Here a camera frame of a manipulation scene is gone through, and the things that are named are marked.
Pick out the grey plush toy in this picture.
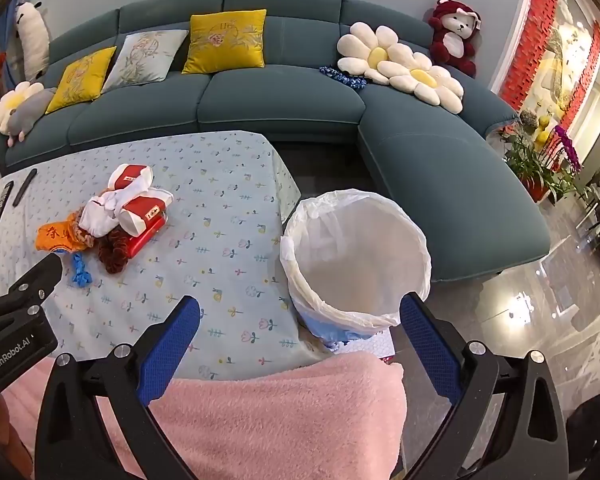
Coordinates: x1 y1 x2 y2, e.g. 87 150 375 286
2 87 57 148

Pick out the brown fuzzy scrunchie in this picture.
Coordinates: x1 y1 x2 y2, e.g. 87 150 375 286
77 227 133 275

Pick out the blue knotted rope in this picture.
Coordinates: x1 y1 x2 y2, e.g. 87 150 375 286
70 252 93 288

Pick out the trash bin with white liner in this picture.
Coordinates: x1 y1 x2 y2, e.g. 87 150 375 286
280 189 432 343

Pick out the teal sectional sofa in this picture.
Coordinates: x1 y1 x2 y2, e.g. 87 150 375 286
0 0 552 283

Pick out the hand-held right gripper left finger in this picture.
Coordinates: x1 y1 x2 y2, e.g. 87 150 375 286
35 296 201 480

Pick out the small yellow embroidered pillow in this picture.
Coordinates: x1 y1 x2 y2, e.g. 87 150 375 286
45 46 117 115

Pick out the white daisy flower cushion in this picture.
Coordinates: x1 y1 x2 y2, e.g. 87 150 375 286
0 81 45 133
377 44 465 114
336 21 416 86

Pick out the orange snack packet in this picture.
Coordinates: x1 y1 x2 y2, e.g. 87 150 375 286
35 212 88 253

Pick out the large yellow embroidered pillow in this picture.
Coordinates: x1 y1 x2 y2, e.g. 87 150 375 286
182 9 268 75

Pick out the red wall decoration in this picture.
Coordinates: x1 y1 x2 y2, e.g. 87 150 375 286
560 20 600 131
497 0 563 111

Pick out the pink fleece blanket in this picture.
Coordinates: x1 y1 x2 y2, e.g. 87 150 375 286
0 351 408 480

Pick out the pale floral pillow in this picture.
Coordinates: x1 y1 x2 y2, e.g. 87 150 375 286
101 29 189 95

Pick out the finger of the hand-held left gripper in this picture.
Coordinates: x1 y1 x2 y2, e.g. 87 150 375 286
0 254 63 333

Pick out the slim black remote control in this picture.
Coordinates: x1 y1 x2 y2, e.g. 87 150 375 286
12 169 38 207

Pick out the wide black remote control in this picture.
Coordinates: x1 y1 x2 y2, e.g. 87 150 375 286
0 182 15 225

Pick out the red teddy bear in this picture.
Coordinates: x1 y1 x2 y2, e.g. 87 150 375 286
428 0 482 79

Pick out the red flat box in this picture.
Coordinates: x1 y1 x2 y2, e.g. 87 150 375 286
121 215 167 260

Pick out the long white plush toy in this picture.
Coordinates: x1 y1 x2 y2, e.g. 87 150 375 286
14 1 51 82

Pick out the red white tissue pack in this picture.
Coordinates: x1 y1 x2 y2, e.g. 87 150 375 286
117 190 175 235
108 164 155 196

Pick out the purple orchid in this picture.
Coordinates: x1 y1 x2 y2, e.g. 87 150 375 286
552 125 583 173

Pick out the floral light blue tablecloth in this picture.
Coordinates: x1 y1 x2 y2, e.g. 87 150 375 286
0 131 331 381

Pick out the green potted plant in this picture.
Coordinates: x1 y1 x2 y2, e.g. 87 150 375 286
505 125 588 203

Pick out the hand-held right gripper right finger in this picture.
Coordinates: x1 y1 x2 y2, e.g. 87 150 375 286
387 292 571 480

